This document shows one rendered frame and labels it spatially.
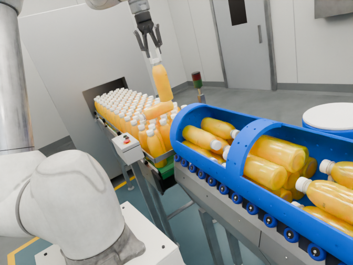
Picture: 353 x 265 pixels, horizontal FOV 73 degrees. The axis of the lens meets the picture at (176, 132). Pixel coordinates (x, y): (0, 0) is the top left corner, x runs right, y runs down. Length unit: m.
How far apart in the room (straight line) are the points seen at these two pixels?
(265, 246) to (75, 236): 0.60
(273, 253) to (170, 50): 5.75
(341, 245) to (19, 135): 0.77
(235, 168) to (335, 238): 0.31
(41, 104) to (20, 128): 4.47
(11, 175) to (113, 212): 0.25
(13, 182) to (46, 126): 4.58
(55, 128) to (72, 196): 4.76
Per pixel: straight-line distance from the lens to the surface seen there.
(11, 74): 0.74
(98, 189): 0.56
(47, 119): 5.22
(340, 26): 4.23
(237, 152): 0.77
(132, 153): 1.26
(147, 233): 0.70
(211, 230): 1.51
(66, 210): 0.55
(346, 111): 1.33
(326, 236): 0.65
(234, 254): 1.79
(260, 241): 0.93
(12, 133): 0.71
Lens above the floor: 1.58
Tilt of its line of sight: 24 degrees down
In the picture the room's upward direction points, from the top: 16 degrees counter-clockwise
